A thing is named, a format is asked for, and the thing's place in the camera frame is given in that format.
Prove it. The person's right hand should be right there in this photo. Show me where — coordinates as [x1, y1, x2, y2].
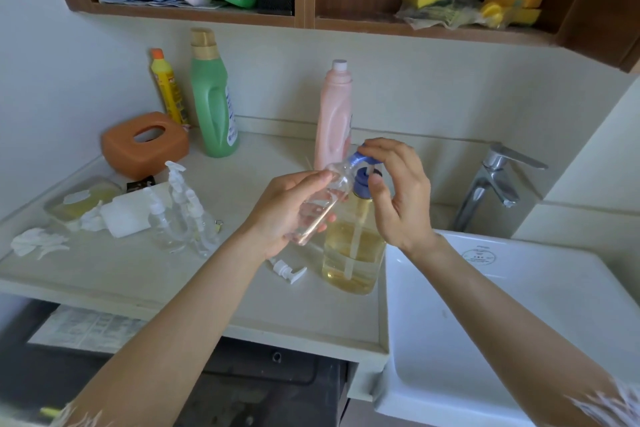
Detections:
[357, 137, 442, 258]

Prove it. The person's left hand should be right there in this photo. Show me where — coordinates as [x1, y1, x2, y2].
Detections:
[240, 170, 349, 262]

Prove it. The large yellow soap pump bottle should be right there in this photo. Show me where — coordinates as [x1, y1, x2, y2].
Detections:
[322, 151, 388, 296]

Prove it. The person's right forearm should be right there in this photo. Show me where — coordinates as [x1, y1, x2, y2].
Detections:
[400, 234, 621, 427]

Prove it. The person's left forearm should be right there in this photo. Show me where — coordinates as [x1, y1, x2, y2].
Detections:
[70, 227, 273, 427]

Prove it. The pink plastic bottle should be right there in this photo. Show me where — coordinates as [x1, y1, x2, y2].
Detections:
[314, 59, 354, 171]

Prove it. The loose white pump head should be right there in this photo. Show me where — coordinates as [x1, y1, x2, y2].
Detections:
[270, 258, 308, 285]

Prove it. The chrome faucet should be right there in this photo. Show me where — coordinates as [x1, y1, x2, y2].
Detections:
[452, 143, 549, 233]

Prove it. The small clear pump bottle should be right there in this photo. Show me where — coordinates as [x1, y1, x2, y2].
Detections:
[184, 190, 222, 258]
[146, 188, 175, 251]

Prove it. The green bottle with gold cap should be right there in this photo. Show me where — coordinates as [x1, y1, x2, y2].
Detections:
[189, 27, 240, 158]

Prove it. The tall clear pump bottle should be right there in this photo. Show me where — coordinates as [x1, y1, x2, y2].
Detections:
[165, 160, 198, 242]

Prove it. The white sink basin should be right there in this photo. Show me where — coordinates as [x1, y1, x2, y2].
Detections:
[372, 229, 640, 427]

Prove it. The yellow bottle with orange cap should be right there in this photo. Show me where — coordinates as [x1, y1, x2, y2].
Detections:
[150, 48, 191, 127]

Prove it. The small black packet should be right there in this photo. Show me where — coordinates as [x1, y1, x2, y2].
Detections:
[126, 175, 157, 193]

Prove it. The orange tissue box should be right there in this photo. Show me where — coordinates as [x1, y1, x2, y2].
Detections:
[101, 111, 191, 181]

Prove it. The white cotton pad packet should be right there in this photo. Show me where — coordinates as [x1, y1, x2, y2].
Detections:
[100, 182, 173, 239]

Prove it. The crumpled clear plastic wrap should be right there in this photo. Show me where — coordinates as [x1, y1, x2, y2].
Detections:
[395, 0, 493, 31]

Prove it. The black appliance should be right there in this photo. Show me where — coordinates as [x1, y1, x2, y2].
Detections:
[0, 299, 351, 427]

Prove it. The crumpled white tissue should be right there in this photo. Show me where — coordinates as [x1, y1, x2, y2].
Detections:
[10, 228, 71, 261]
[75, 201, 108, 233]

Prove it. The yellow wrapped sponge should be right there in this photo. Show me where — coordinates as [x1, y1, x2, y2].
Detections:
[480, 0, 543, 29]

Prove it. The clear zip pouch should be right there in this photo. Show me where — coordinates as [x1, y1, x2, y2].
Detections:
[44, 175, 125, 225]

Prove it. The printed paper sheet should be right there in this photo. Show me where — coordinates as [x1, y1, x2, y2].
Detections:
[27, 306, 151, 355]

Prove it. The white sleeve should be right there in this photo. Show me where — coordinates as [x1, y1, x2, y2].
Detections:
[565, 377, 640, 427]

